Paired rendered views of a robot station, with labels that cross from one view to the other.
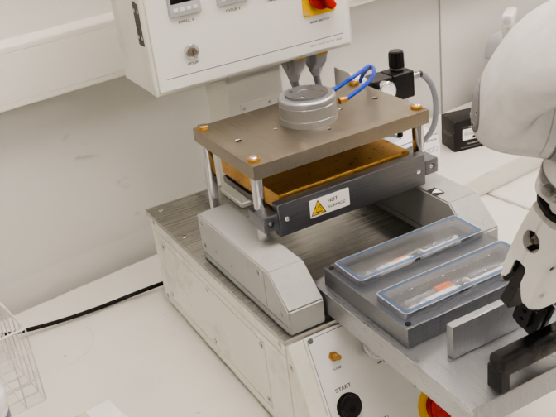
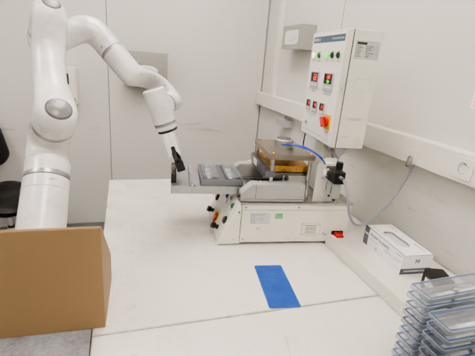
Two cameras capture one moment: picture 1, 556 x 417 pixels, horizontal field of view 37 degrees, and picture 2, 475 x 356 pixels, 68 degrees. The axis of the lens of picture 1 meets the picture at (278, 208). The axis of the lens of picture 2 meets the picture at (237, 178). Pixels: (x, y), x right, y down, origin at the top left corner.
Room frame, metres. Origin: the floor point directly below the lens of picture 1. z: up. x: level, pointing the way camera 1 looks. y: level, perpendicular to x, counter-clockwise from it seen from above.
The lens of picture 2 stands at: (1.26, -1.49, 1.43)
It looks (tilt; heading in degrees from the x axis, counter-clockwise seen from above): 18 degrees down; 105
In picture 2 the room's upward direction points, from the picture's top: 5 degrees clockwise
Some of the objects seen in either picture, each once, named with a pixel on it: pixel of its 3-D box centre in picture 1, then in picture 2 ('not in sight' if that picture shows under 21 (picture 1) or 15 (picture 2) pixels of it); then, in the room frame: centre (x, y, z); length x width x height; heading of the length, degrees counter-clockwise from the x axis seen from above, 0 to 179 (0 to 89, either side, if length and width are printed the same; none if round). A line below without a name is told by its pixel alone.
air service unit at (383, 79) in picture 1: (387, 98); (332, 179); (1.28, -0.20, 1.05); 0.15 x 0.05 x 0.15; 116
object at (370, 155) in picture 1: (317, 146); (282, 157); (1.07, -0.06, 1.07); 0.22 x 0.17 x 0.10; 116
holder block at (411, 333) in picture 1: (433, 275); (219, 174); (0.84, -0.17, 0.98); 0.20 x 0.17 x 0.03; 116
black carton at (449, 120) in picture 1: (466, 128); (437, 285); (1.64, -0.42, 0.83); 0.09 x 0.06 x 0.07; 104
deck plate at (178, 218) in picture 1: (309, 227); (285, 188); (1.10, -0.04, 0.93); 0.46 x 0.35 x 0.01; 26
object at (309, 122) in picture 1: (311, 126); (290, 154); (1.10, -0.06, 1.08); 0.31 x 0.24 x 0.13; 116
